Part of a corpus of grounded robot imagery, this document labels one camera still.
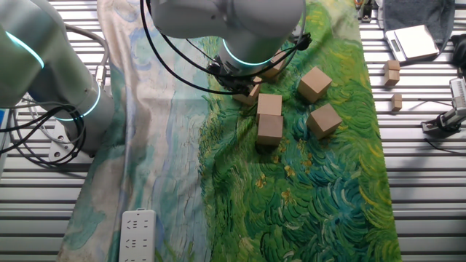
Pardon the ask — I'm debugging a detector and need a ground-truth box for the small wooden block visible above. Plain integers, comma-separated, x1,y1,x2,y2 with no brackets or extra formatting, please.
390,92,403,112
383,59,401,87

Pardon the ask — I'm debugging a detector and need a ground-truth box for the black camera stand base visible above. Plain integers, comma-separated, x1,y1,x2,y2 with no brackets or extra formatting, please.
358,0,376,23

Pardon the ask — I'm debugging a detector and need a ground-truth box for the metal base mounting plate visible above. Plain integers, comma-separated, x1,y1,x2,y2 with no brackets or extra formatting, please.
47,119,96,164

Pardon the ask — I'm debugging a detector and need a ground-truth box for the black base cable bundle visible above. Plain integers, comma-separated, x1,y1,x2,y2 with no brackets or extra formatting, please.
0,101,87,168

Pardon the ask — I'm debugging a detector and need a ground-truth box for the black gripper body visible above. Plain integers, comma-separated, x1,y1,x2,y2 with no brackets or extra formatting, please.
214,60,256,92

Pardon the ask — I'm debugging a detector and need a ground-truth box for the thin black cable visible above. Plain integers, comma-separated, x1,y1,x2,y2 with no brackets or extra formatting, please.
424,137,454,154

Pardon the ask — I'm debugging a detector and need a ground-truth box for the grey camera mount arm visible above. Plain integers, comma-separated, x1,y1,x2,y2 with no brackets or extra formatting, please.
421,107,466,135

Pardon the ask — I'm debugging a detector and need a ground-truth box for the black round object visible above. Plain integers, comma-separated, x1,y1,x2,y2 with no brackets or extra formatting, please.
450,33,466,69

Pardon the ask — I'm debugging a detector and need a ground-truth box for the white kitchen scale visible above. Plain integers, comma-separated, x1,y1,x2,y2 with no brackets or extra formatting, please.
384,24,441,63

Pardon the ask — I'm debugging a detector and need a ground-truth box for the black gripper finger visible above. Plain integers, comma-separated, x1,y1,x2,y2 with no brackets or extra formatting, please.
206,60,224,79
240,80,262,96

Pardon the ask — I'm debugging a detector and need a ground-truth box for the white power strip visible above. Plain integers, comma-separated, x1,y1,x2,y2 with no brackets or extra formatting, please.
118,207,157,262

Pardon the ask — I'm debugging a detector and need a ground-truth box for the wooden cube block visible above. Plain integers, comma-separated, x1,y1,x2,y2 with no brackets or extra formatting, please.
256,92,283,118
260,49,288,81
256,114,285,146
232,75,263,108
297,65,333,104
305,103,344,140

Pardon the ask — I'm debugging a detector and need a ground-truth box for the dark grey cloth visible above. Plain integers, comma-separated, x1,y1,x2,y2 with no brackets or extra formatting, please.
378,0,457,47

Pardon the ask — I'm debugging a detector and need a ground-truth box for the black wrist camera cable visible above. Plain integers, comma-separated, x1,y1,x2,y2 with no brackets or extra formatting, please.
140,0,313,96

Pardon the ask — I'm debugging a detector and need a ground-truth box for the green blue painted cloth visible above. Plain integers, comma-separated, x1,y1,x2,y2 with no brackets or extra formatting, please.
56,0,403,262

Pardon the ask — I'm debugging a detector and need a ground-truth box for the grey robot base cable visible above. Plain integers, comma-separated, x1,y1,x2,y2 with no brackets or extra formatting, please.
60,20,111,90

